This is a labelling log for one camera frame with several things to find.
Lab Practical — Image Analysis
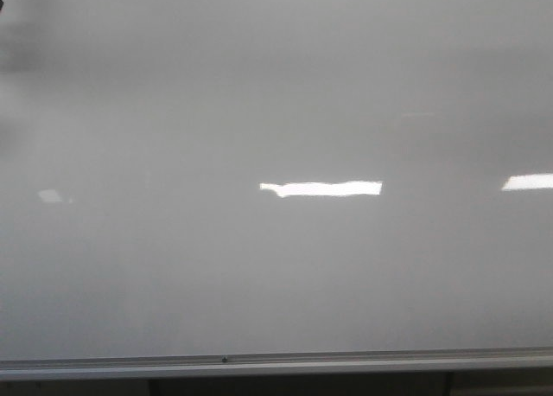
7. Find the white whiteboard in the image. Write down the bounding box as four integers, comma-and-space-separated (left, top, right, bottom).
1, 0, 552, 360

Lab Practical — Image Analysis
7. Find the aluminium whiteboard marker tray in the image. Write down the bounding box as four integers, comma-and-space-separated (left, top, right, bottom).
1, 347, 552, 381

